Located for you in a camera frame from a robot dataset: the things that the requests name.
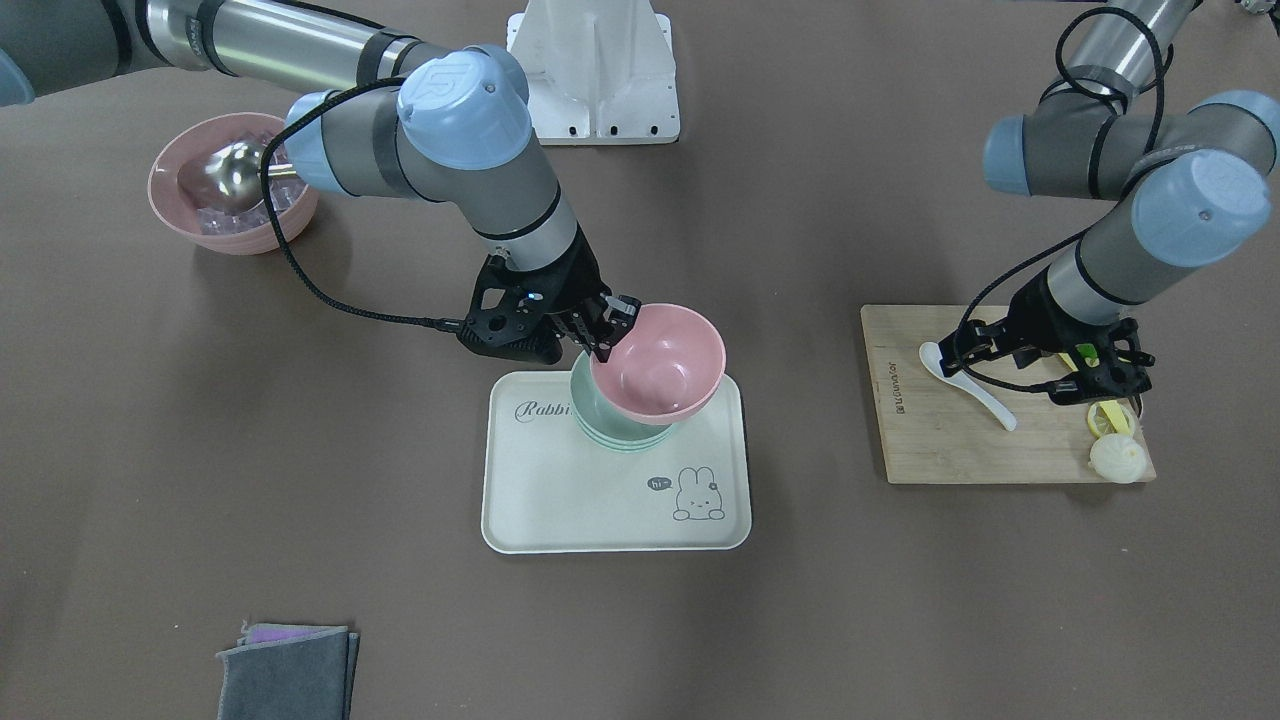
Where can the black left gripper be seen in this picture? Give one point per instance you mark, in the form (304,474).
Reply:
(1028,310)

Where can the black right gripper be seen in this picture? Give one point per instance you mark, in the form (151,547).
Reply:
(573,286)

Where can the small pink bowl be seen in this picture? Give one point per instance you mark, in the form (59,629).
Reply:
(665,369)

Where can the white ceramic spoon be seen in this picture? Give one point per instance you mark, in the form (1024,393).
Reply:
(931,356)

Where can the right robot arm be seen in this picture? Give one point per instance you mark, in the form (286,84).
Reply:
(380,114)

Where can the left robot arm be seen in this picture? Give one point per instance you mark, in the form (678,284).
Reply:
(1187,191)

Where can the large pink bowl with ice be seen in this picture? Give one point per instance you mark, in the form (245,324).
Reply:
(242,234)

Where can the white onion half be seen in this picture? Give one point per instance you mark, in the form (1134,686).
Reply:
(1118,459)

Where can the stacked green bowls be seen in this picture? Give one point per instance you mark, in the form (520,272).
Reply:
(601,422)

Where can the cream rabbit tray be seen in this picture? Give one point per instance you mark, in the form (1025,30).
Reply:
(549,488)

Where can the bamboo cutting board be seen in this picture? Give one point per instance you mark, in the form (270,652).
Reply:
(932,433)

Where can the metal scoop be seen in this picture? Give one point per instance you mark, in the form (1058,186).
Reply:
(228,180)

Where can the grey folded cloth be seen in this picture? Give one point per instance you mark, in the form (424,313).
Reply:
(309,678)

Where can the purple cloth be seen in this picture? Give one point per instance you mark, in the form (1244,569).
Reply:
(258,633)

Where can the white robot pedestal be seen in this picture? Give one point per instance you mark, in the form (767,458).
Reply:
(600,73)

